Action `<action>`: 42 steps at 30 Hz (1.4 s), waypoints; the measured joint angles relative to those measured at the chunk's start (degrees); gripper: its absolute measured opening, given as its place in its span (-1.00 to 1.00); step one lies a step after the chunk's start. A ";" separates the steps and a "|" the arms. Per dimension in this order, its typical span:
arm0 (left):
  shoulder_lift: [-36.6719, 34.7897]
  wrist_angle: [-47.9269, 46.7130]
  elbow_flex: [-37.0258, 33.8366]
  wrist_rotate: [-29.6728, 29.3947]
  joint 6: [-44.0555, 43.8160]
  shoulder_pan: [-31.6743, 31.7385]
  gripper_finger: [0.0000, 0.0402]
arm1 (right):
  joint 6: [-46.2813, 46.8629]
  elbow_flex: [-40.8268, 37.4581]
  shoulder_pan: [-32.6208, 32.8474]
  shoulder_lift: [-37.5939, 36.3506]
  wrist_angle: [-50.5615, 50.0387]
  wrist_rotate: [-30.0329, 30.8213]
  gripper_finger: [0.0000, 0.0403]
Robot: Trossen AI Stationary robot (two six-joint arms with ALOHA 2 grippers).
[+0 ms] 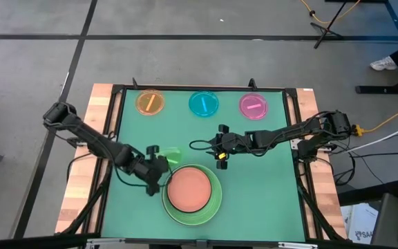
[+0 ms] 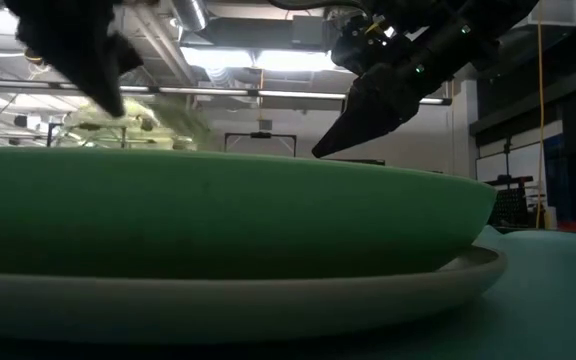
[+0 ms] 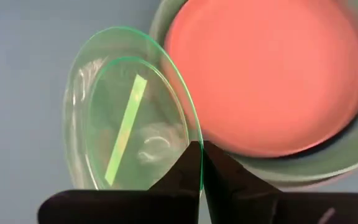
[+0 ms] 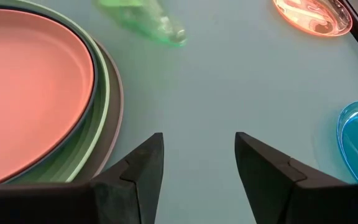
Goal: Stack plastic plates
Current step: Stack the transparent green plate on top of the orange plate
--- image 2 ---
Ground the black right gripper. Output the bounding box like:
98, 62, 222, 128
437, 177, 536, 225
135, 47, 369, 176
311, 19, 500, 159

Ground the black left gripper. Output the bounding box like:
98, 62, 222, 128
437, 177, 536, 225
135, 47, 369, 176
2, 0, 145, 119

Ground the large light green plate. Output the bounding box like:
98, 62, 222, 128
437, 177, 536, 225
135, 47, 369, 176
0, 146, 498, 281

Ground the grey ceiling unit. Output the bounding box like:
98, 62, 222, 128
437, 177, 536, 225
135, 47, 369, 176
291, 14, 325, 47

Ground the white board panel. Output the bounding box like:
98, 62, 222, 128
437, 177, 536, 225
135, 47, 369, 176
475, 119, 565, 184

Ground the black pegboard rack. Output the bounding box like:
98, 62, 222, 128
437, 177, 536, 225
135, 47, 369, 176
486, 174, 545, 229

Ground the large grey plate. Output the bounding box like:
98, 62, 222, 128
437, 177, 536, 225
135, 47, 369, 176
0, 244, 509, 346

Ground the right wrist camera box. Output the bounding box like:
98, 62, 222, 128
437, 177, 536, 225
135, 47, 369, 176
331, 13, 399, 72

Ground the black metal frame stand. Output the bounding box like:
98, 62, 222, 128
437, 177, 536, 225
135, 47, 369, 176
224, 131, 298, 159
45, 122, 128, 150

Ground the silver ventilation duct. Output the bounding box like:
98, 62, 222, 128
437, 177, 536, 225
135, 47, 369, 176
170, 0, 210, 32

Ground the yellow hanging cable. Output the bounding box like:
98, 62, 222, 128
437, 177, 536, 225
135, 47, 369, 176
535, 0, 546, 230

